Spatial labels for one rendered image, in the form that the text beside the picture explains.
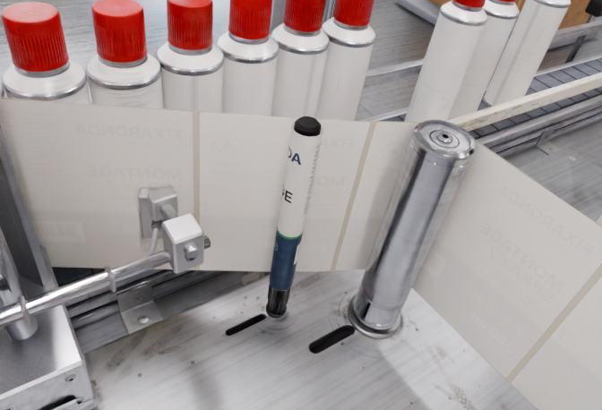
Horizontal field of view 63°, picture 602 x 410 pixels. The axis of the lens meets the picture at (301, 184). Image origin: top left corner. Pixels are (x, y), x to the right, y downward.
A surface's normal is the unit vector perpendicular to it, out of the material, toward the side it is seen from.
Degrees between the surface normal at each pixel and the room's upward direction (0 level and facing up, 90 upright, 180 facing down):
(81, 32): 0
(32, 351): 0
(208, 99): 90
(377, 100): 0
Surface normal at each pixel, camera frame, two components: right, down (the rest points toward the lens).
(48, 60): 0.60, 0.58
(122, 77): 0.27, -0.06
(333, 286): 0.14, -0.75
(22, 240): -0.36, 0.58
